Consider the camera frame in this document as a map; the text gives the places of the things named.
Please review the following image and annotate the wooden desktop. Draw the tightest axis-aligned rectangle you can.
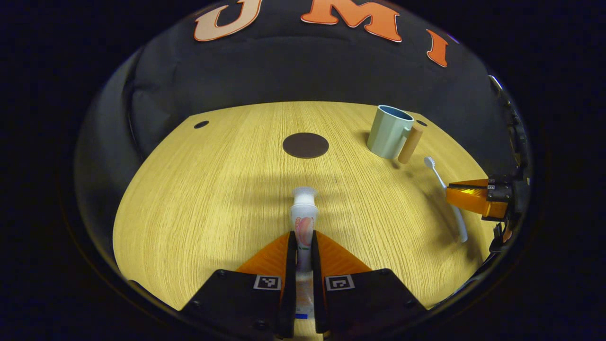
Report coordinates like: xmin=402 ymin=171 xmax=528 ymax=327
xmin=113 ymin=101 xmax=506 ymax=339

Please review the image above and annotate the dark round coaster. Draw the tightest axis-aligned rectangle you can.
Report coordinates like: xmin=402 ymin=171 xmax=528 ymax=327
xmin=283 ymin=133 xmax=330 ymax=159

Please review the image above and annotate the white toothpaste tube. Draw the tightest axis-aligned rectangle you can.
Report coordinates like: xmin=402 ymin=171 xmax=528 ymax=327
xmin=290 ymin=186 xmax=320 ymax=320

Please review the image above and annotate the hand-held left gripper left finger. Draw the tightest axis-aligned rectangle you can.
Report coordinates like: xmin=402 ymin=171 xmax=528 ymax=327
xmin=181 ymin=231 xmax=298 ymax=341

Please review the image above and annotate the black backdrop cloth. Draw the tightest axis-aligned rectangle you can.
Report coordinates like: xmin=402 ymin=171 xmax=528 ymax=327
xmin=73 ymin=0 xmax=526 ymax=266

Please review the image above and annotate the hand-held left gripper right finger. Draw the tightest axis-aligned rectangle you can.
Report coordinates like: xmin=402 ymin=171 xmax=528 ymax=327
xmin=310 ymin=231 xmax=428 ymax=341

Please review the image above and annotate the white toothbrush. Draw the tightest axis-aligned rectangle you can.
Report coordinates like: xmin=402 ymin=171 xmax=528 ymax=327
xmin=424 ymin=156 xmax=469 ymax=243

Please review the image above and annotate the pale green cup wooden handle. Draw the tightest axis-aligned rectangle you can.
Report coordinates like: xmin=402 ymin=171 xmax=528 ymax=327
xmin=367 ymin=105 xmax=424 ymax=165

